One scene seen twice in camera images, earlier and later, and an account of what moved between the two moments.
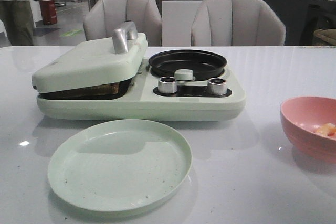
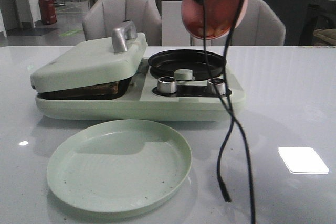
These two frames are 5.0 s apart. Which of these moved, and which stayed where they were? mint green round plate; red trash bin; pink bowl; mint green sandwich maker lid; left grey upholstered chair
Moved: pink bowl
Stayed: left grey upholstered chair; red trash bin; mint green sandwich maker lid; mint green round plate
